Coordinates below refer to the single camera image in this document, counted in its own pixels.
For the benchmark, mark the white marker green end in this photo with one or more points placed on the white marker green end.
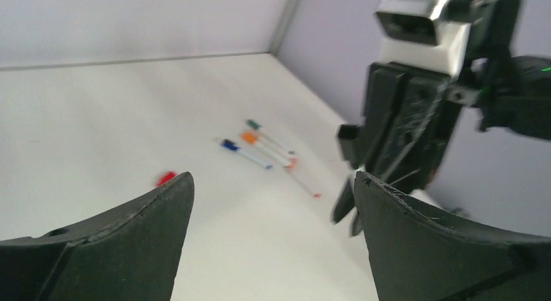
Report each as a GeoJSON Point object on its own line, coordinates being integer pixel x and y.
{"type": "Point", "coordinates": [266, 133]}

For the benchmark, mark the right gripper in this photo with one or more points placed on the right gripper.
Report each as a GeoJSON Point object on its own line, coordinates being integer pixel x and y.
{"type": "Point", "coordinates": [410, 113]}

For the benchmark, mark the white marker orange tip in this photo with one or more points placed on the white marker orange tip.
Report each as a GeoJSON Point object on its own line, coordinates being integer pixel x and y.
{"type": "Point", "coordinates": [254, 140]}

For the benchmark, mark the white pen red tip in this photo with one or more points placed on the white pen red tip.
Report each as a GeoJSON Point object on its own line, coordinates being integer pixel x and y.
{"type": "Point", "coordinates": [303, 184]}

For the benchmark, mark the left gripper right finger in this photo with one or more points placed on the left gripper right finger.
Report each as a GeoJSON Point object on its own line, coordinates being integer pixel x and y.
{"type": "Point", "coordinates": [420, 252]}

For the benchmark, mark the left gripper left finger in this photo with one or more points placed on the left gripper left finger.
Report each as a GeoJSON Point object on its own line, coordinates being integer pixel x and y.
{"type": "Point", "coordinates": [130, 252]}

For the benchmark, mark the white pen blue tip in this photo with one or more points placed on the white pen blue tip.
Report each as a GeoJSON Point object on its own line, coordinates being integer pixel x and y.
{"type": "Point", "coordinates": [234, 147]}

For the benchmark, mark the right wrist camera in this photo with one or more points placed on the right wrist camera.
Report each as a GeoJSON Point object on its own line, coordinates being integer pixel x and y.
{"type": "Point", "coordinates": [428, 34]}

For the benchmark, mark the black pen cap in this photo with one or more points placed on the black pen cap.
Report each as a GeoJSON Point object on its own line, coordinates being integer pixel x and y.
{"type": "Point", "coordinates": [348, 131]}

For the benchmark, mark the red pen cap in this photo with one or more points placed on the red pen cap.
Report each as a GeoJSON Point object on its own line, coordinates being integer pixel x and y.
{"type": "Point", "coordinates": [165, 177]}

